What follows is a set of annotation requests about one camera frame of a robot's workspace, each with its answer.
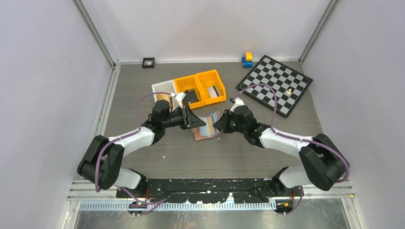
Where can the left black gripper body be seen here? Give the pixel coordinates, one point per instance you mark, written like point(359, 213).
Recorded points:
point(180, 118)

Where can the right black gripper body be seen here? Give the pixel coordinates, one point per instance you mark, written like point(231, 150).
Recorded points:
point(232, 125)

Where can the tan leather card holder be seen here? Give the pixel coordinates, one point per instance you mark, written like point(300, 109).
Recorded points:
point(207, 131)

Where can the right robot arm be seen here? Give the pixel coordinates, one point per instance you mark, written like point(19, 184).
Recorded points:
point(322, 164)

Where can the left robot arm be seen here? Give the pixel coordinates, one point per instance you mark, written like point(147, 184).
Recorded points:
point(101, 163)

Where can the black card in bin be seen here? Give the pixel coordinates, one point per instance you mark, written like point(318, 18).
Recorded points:
point(190, 97)

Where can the gold card in white bin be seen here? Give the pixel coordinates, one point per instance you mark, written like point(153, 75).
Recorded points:
point(166, 97)

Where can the white striped card in bin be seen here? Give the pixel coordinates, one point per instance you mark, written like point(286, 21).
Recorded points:
point(213, 92)

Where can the white plastic bin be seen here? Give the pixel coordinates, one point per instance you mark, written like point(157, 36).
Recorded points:
point(167, 87)

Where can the left orange plastic bin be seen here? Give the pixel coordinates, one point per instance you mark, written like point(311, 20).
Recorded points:
point(191, 82)

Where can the orange plastic bin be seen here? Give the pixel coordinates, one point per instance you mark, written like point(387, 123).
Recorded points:
point(211, 78)
point(191, 82)

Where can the right orange plastic bin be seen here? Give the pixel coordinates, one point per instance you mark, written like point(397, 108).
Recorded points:
point(211, 78)

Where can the blue and yellow toy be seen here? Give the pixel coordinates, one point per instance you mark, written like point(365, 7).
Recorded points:
point(247, 60)

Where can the black and white chessboard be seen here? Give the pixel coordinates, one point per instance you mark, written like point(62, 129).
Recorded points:
point(280, 78)

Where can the small black square device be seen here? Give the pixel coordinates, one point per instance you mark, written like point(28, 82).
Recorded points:
point(148, 62)

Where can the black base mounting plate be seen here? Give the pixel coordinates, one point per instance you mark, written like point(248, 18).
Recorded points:
point(210, 190)

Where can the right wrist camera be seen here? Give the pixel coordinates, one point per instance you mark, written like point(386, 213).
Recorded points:
point(236, 103)

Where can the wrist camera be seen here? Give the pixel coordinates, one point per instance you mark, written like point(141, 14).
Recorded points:
point(236, 103)
point(177, 101)

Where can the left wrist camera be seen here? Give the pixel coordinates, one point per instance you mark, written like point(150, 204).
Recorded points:
point(177, 101)

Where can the aluminium front rail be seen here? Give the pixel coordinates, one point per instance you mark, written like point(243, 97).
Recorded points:
point(84, 190)

